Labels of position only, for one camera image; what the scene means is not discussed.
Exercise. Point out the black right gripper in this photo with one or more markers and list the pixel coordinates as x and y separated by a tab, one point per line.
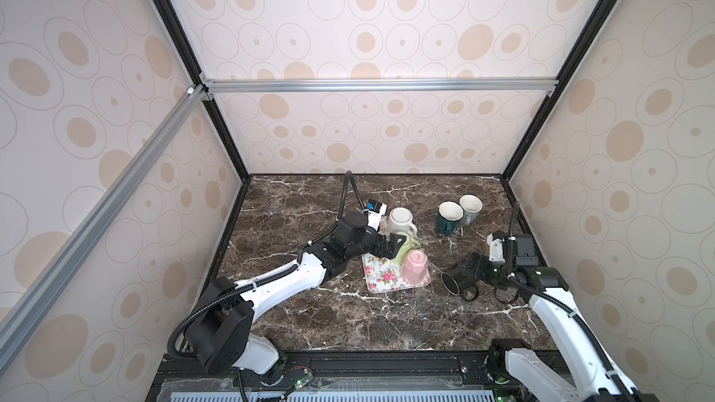
477	267

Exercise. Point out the dark teal mug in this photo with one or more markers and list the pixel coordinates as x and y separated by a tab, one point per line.
450	215

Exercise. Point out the right black frame post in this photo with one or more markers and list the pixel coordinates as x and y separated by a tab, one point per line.
601	13

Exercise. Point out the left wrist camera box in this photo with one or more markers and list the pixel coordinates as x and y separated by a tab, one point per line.
375	211

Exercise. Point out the black mug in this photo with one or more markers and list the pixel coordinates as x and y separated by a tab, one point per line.
460	284

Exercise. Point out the slanted left aluminium rail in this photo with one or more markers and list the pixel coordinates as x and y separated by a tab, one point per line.
37	301

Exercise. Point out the light green mug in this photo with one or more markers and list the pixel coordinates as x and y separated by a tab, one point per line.
410	244

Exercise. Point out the pink mug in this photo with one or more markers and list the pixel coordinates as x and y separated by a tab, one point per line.
414	267

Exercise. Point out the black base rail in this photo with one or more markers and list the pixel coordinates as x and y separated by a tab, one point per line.
341	372

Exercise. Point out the white mug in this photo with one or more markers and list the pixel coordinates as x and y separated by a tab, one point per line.
401	220

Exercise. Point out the left black frame post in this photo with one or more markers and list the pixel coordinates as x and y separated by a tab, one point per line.
181	42

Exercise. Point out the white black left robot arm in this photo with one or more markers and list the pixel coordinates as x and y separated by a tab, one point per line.
218	334

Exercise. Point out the horizontal aluminium rail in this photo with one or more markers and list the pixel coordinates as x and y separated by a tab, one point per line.
371	85

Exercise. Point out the grey mug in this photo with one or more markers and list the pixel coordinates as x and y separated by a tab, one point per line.
471	206

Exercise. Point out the floral rectangular tray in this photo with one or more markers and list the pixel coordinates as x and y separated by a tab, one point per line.
382	276

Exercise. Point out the black frame post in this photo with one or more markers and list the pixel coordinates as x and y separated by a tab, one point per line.
601	13
181	42

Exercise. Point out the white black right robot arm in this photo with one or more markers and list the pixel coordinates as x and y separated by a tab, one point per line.
594	376

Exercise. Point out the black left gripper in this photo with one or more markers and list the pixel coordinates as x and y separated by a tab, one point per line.
393	249

